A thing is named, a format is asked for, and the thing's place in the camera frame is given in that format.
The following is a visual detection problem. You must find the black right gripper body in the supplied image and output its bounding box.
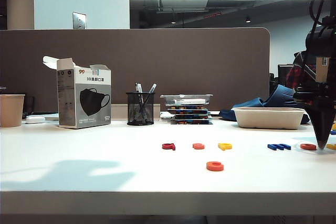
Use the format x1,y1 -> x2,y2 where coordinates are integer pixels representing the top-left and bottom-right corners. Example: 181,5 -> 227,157
293,56 -> 336,110

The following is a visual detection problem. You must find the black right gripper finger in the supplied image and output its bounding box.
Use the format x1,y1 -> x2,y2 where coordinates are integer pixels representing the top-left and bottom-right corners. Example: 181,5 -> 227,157
306,106 -> 336,149

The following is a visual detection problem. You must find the yellow letter p magnet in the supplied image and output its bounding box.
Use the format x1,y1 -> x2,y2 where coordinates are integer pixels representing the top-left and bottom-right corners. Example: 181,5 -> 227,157
217,142 -> 233,152

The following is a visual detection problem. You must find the orange letter c magnet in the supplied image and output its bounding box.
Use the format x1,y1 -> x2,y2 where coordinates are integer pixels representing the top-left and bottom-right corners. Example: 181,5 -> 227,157
206,161 -> 225,172

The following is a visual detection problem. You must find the blue letter m magnet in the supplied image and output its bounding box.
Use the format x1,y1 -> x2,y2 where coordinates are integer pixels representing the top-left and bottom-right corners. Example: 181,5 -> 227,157
267,143 -> 292,152

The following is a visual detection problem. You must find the brown paper cup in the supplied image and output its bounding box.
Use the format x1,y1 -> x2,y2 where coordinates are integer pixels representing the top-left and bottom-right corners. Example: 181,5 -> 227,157
0,94 -> 26,128

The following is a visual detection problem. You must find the red plaid jacket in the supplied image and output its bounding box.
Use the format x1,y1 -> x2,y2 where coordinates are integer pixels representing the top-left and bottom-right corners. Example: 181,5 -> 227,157
286,50 -> 317,97

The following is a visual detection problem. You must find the dark blue rubber slipper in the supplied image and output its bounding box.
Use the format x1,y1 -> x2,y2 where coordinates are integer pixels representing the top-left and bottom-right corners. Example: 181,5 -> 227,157
264,84 -> 313,112
219,97 -> 312,125

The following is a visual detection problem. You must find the black computer monitor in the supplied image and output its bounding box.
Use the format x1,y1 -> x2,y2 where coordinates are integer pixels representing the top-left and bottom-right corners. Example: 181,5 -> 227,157
277,64 -> 294,88

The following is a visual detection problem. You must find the beige pulp tray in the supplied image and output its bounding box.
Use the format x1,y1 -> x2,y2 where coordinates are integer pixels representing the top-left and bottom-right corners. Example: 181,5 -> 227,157
231,107 -> 308,130

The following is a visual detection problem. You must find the clear plastic case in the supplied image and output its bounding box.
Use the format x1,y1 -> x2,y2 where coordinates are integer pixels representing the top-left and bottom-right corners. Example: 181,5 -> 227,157
160,93 -> 214,107

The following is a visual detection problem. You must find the brown desk partition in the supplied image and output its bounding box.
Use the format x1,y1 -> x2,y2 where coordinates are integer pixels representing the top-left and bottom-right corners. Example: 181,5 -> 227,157
0,27 -> 271,113

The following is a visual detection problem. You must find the silver capped black pen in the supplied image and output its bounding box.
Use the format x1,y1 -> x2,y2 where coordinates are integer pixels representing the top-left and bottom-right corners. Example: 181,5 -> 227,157
135,82 -> 145,112
143,83 -> 158,105

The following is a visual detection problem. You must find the black mesh pen holder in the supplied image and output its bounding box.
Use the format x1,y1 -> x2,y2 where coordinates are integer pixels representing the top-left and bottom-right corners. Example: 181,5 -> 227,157
126,92 -> 155,126

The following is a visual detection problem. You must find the grey face mask box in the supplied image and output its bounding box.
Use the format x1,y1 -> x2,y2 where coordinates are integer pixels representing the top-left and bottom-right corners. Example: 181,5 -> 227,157
43,56 -> 112,130

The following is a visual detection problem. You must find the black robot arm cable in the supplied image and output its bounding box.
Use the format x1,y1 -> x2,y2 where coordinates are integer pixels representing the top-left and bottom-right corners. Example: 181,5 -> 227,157
296,0 -> 336,90

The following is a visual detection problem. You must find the metal wall switch plate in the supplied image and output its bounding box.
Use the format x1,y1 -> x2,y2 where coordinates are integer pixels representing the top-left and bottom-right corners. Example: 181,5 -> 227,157
72,12 -> 88,30

